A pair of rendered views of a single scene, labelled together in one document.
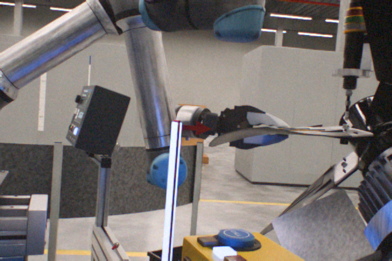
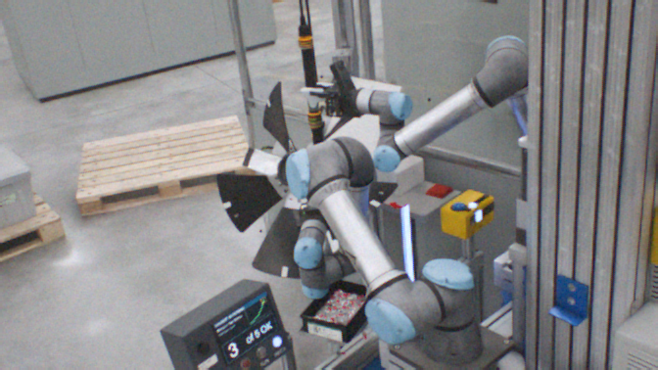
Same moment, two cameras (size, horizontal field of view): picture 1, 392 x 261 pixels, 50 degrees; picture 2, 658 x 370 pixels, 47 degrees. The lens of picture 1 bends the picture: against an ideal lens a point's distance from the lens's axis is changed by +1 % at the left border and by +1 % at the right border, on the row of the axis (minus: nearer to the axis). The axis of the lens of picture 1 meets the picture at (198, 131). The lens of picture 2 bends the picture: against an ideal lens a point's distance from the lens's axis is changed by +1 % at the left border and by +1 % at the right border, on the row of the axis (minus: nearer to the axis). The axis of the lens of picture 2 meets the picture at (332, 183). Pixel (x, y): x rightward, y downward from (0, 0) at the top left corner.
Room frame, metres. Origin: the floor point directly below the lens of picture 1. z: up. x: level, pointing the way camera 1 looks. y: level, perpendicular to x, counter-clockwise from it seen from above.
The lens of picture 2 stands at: (1.55, 1.80, 2.26)
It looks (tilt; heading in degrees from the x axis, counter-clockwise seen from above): 26 degrees down; 250
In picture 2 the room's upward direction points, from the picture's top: 7 degrees counter-clockwise
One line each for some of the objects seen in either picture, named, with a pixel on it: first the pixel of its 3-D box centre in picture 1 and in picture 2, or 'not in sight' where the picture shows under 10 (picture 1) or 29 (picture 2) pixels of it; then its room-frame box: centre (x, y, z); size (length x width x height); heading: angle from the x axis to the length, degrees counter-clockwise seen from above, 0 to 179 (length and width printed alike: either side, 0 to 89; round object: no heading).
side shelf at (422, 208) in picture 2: not in sight; (406, 195); (0.36, -0.60, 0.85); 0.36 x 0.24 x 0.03; 113
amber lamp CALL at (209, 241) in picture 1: (207, 241); not in sight; (0.44, -0.02, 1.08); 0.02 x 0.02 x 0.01; 23
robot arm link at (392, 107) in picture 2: not in sight; (391, 106); (0.67, -0.05, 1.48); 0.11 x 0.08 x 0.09; 123
